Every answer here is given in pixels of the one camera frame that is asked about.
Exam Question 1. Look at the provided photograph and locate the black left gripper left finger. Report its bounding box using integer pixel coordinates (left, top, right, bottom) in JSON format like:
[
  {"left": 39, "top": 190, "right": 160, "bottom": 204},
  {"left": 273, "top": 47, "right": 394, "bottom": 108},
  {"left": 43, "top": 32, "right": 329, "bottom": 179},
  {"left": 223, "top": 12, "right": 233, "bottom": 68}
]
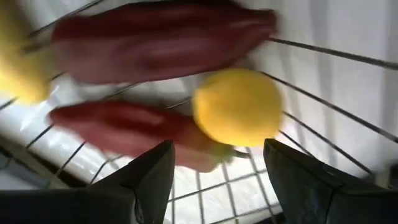
[{"left": 0, "top": 139, "right": 176, "bottom": 224}]

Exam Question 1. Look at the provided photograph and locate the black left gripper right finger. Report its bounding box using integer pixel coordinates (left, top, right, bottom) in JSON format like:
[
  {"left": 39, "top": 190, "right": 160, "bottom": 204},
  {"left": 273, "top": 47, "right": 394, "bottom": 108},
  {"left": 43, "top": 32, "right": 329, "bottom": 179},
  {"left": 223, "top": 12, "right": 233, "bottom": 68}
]
[{"left": 263, "top": 138, "right": 398, "bottom": 224}]

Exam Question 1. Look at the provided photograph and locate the large yellow lemon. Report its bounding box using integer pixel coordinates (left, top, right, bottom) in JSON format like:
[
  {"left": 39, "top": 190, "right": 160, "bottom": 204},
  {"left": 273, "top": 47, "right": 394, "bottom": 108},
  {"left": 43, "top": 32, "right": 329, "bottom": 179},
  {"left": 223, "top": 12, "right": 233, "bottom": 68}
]
[{"left": 192, "top": 68, "right": 284, "bottom": 147}]

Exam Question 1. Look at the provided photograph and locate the dark red chili pepper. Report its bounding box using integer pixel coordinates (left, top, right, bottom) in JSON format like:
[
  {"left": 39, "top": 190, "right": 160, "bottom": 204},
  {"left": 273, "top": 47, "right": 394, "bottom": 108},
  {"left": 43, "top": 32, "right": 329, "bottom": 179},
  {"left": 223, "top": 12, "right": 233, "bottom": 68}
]
[{"left": 50, "top": 1, "right": 278, "bottom": 85}]

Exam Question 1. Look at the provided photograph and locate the yellow corn cob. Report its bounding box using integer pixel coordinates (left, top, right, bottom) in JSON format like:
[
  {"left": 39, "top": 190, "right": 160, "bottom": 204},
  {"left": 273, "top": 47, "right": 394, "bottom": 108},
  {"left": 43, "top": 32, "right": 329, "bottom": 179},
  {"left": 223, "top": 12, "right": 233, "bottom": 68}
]
[{"left": 0, "top": 0, "right": 53, "bottom": 106}]

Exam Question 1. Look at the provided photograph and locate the grey wire basket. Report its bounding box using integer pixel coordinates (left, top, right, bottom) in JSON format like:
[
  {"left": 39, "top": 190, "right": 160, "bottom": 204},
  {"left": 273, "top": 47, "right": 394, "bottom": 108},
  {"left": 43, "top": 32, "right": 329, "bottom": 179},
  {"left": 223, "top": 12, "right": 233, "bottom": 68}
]
[{"left": 0, "top": 0, "right": 398, "bottom": 224}]

